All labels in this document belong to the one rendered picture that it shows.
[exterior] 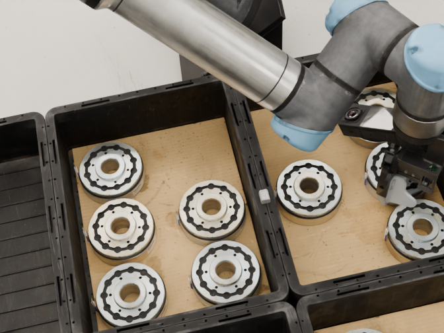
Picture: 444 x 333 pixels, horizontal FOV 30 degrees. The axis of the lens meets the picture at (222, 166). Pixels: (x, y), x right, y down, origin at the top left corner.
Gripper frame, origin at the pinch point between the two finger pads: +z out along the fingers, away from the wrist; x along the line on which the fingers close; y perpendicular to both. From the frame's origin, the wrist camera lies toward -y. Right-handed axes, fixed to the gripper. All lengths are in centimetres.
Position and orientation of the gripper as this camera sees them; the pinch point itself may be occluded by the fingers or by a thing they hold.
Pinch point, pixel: (388, 185)
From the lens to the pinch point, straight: 131.9
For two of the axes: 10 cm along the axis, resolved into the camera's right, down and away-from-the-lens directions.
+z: 0.5, 5.2, 8.5
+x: 4.9, -7.5, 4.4
